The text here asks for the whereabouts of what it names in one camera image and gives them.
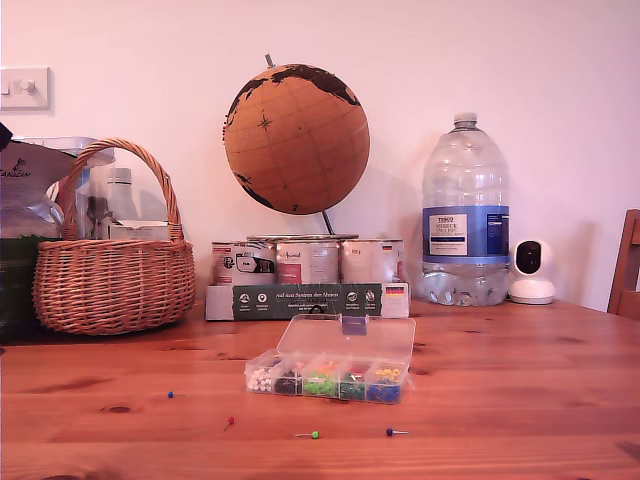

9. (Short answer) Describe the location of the white carton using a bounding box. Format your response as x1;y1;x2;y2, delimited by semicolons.
107;218;171;242

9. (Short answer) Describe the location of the wooden chair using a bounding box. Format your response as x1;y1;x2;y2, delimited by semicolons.
607;208;640;321

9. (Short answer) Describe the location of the can with plain white label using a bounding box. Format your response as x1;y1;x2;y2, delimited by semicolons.
339;238;406;284

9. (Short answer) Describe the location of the small white round camera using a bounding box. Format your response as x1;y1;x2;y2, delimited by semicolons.
507;238;557;305

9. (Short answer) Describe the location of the can with black-white label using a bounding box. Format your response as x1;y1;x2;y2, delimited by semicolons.
210;239;277;286

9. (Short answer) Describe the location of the brown wicker basket with handle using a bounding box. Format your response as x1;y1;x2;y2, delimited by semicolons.
32;137;197;336

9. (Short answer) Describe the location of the cardboard can tray green print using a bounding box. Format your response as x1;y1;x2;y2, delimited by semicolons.
204;280;412;322

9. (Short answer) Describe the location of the white wall light switch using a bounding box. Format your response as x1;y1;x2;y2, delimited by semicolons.
0;66;51;111

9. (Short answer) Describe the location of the clear plastic packet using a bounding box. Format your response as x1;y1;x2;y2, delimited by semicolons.
74;164;114;240

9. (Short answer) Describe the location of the cork globe on metal stand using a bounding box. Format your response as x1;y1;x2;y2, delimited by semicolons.
219;52;372;242

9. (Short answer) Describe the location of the white bottle with grey cap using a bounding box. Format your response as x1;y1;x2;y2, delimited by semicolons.
105;167;139;224

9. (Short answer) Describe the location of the large clear water bottle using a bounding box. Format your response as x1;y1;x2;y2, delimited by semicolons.
421;111;512;307

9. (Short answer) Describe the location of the clear plastic container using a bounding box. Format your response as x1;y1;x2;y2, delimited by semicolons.
19;135;117;169

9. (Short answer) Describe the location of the dark green bag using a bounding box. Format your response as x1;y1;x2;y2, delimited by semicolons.
0;234;41;344

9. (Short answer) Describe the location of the clear plastic pin organiser box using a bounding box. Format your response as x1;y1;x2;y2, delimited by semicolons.
243;313;418;405

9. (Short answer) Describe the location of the can with pink label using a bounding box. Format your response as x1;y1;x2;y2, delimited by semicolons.
275;238;341;285

